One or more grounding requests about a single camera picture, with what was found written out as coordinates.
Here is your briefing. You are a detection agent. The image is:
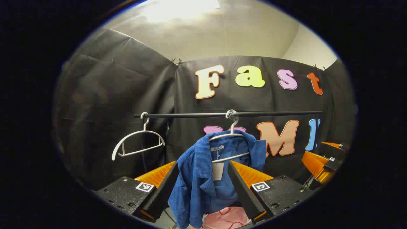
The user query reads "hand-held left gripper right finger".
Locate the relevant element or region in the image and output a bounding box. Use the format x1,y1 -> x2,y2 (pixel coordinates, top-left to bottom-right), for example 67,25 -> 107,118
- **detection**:
227,161 -> 314,225

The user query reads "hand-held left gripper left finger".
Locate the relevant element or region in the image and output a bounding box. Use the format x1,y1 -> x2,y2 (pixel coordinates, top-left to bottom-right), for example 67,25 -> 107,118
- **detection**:
95,161 -> 180,223

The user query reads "blue corduroy jacket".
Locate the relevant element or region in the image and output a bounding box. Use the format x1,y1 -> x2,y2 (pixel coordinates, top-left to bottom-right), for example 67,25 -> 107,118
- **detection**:
168,130 -> 267,229

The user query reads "white plastic hanger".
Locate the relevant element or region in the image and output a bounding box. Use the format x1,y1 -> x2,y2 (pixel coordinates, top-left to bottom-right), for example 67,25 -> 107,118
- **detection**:
208,110 -> 252,163
111,112 -> 166,161

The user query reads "black backdrop cloth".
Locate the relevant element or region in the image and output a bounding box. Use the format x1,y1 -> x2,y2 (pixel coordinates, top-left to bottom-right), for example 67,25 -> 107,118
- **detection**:
54,29 -> 355,191

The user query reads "black clothes rail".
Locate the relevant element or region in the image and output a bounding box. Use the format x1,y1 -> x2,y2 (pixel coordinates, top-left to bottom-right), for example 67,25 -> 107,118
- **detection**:
134,111 -> 323,166

